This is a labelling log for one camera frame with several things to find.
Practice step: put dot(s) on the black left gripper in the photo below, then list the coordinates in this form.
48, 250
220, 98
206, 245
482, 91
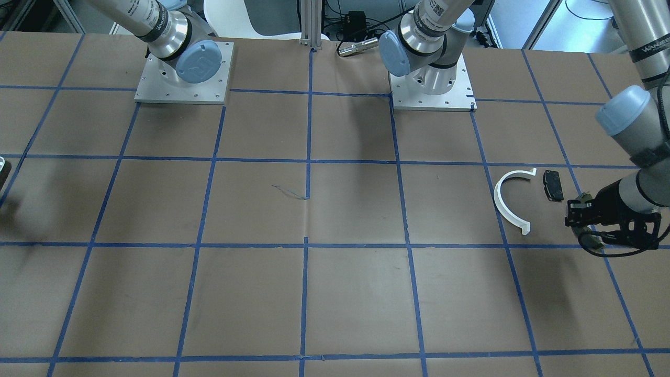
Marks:
611, 202

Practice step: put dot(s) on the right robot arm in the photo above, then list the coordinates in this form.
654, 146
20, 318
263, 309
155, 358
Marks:
174, 33

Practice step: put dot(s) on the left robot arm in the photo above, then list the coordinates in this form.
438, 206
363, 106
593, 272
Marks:
430, 34

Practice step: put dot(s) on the dark curved brake shoe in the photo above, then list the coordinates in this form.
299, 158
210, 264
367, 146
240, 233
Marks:
587, 239

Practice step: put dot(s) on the small black brake pad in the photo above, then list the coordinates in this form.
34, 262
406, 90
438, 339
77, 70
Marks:
553, 186

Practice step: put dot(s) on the white curved plastic part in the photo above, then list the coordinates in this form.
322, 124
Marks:
523, 225

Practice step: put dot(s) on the silver cylindrical tool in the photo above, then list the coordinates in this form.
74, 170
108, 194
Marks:
357, 47

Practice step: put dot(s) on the black electronics box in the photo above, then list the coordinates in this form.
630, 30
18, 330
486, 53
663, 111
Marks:
354, 21

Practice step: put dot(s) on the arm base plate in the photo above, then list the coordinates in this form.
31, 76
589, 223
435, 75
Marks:
430, 88
159, 83

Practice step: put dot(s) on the aluminium frame post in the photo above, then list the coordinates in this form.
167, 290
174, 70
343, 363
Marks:
310, 23

